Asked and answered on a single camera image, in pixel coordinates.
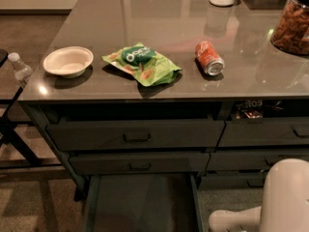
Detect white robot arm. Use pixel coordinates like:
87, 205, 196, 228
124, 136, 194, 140
209, 159, 309, 232

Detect snack packets in drawer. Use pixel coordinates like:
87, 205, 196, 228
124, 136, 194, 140
235, 100, 284, 119

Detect dark cabinet counter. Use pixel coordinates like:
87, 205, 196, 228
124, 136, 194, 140
20, 0, 309, 195

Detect green snack bag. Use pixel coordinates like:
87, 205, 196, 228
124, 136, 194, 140
102, 43, 182, 87

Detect red soda can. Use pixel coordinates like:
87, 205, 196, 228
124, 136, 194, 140
195, 41, 225, 76

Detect white paper bowl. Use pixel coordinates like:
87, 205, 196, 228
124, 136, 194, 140
42, 46, 94, 78

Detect clear plastic water bottle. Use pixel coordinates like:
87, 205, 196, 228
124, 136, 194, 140
8, 52, 33, 88

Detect black side table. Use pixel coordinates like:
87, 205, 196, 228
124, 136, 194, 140
0, 48, 62, 170

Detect glass jar of nuts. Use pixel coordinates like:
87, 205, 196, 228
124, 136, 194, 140
270, 0, 309, 55

